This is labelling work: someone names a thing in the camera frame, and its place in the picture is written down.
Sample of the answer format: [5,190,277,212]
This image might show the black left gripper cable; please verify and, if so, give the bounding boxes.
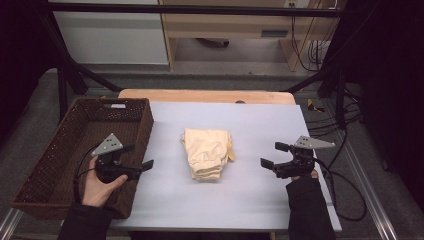
[72,145,98,205]

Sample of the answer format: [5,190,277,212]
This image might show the black horizontal frame bar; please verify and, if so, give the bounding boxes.
[43,2,345,18]

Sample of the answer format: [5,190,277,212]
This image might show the aluminium rail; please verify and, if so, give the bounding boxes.
[319,98,401,240]
[0,207,25,240]

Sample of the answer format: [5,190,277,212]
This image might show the cream pants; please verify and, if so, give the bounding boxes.
[180,127,236,182]

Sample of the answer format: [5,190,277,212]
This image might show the light wooden desk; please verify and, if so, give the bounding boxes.
[159,0,342,73]

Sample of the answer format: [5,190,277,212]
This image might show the brown wicker basket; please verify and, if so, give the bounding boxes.
[11,96,155,221]

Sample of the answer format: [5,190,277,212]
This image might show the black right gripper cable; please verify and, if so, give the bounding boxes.
[312,155,368,223]

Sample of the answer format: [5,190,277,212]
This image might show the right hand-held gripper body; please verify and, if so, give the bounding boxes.
[273,135,336,180]

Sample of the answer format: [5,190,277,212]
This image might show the person's right hand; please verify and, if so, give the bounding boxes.
[291,168,320,183]

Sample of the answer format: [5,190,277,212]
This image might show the white cabinet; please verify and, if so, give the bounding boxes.
[49,0,170,66]

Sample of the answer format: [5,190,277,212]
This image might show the bundle of black cables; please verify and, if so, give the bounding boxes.
[290,14,334,73]

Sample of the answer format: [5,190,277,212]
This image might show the black metal stand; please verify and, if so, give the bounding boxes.
[283,19,363,130]
[39,13,124,125]

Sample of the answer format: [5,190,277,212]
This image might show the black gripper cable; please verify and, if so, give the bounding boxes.
[312,155,368,223]
[72,145,98,205]

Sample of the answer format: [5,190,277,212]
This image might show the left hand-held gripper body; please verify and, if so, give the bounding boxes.
[91,133,143,185]

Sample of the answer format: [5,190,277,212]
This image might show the dark curtain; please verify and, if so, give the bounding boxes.
[328,0,424,204]
[0,0,59,141]

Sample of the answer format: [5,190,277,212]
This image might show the person's left hand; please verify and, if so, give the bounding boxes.
[81,156,130,210]

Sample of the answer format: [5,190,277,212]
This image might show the wooden table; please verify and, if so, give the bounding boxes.
[117,88,297,105]

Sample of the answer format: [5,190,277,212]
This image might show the yellow and black floor object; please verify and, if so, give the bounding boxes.
[306,98,326,114]

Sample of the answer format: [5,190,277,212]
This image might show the white table mat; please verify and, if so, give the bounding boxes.
[110,101,343,233]

